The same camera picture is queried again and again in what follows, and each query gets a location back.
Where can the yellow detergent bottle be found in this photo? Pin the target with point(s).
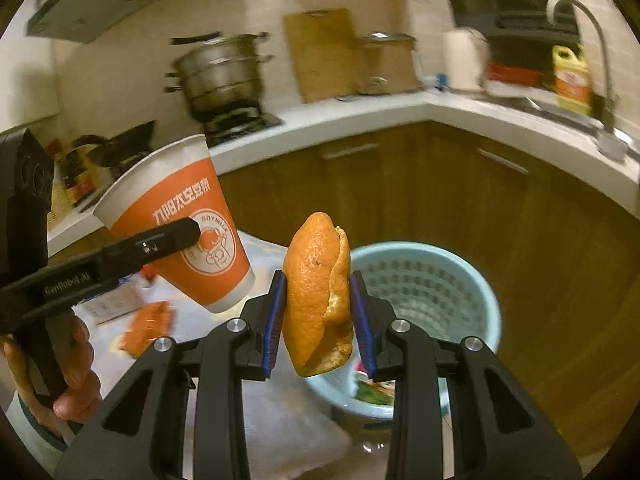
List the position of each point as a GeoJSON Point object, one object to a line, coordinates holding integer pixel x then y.
{"type": "Point", "coordinates": [571, 82]}

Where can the colourful wrapper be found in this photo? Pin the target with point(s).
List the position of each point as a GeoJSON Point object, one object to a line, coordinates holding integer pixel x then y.
{"type": "Point", "coordinates": [375, 392]}

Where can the wooden cutting board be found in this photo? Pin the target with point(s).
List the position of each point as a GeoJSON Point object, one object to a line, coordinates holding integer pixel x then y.
{"type": "Point", "coordinates": [320, 55]}

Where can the large orange peel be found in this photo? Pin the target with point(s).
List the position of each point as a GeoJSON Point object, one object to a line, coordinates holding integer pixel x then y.
{"type": "Point", "coordinates": [310, 285]}

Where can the steel kitchen faucet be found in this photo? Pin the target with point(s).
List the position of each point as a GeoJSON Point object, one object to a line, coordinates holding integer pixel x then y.
{"type": "Point", "coordinates": [602, 60]}

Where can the light blue plastic basket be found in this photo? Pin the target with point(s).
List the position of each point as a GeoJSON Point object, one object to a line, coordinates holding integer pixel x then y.
{"type": "Point", "coordinates": [440, 285]}

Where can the orange and white paper cup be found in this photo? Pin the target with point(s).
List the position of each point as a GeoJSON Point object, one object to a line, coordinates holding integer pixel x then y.
{"type": "Point", "coordinates": [165, 195]}

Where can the steel sink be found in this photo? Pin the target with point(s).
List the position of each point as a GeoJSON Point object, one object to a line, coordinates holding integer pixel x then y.
{"type": "Point", "coordinates": [550, 107]}

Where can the white electric kettle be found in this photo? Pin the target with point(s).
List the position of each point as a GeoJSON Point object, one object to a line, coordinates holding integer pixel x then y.
{"type": "Point", "coordinates": [465, 60]}

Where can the red box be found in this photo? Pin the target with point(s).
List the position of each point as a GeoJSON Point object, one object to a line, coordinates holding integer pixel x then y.
{"type": "Point", "coordinates": [515, 75]}

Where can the black wok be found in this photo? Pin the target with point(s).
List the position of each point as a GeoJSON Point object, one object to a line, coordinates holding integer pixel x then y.
{"type": "Point", "coordinates": [120, 142]}

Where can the wooden lower cabinet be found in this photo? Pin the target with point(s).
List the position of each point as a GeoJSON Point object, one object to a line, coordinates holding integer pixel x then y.
{"type": "Point", "coordinates": [450, 210]}

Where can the small orange peel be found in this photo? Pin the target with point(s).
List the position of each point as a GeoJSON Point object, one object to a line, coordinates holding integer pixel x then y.
{"type": "Point", "coordinates": [147, 327]}

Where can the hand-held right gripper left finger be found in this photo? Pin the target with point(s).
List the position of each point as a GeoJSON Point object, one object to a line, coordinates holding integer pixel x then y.
{"type": "Point", "coordinates": [277, 310]}

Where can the person's left hand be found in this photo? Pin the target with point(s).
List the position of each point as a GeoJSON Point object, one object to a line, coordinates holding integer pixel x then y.
{"type": "Point", "coordinates": [80, 370]}

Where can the small blue cup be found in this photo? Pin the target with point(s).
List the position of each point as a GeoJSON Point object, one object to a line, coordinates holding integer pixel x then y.
{"type": "Point", "coordinates": [441, 81]}

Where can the person's left forearm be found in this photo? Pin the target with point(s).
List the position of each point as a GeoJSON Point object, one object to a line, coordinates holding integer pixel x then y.
{"type": "Point", "coordinates": [35, 435]}

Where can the steel steamer pot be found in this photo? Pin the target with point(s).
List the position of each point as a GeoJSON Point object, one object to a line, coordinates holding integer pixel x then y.
{"type": "Point", "coordinates": [220, 75]}

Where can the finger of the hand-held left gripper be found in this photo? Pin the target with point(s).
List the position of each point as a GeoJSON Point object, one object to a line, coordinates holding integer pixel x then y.
{"type": "Point", "coordinates": [160, 242]}

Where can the grey leaf-print cloth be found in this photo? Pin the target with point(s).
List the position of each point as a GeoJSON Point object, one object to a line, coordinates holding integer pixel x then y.
{"type": "Point", "coordinates": [300, 425]}

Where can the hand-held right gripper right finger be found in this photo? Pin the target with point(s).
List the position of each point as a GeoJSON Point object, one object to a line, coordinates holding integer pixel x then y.
{"type": "Point", "coordinates": [359, 310]}

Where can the black gas stove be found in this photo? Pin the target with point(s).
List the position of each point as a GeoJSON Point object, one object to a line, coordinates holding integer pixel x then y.
{"type": "Point", "coordinates": [245, 125]}

